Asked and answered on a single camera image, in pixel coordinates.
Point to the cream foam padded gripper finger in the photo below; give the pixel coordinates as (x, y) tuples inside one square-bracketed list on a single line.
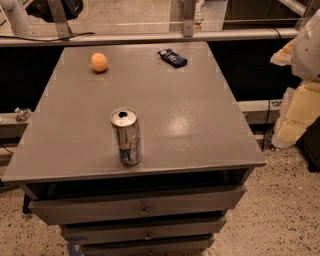
[(301, 106)]

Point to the silver blue redbull can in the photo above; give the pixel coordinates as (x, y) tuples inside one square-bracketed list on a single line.
[(126, 128)]

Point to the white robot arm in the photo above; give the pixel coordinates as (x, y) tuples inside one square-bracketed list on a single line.
[(310, 31)]

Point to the grey drawer cabinet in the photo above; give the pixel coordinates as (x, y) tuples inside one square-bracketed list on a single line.
[(142, 159)]

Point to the dark blue snack packet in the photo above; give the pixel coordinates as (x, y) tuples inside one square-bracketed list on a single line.
[(172, 58)]

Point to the bottom grey drawer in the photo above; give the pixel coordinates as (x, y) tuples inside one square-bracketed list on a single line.
[(148, 248)]

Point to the grey drawer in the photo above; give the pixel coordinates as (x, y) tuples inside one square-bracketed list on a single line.
[(148, 248), (137, 205), (144, 231)]

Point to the orange fruit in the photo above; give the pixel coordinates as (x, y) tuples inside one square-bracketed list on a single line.
[(99, 62)]

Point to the middle grey drawer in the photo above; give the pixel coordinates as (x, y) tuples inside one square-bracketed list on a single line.
[(144, 231)]

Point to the top grey drawer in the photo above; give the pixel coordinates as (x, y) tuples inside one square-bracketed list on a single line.
[(137, 205)]

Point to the crumpled clear plastic wrapper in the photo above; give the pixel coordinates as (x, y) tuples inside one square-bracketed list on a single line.
[(22, 115)]

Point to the grey metal rail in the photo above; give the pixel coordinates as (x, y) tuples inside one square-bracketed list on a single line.
[(88, 39)]

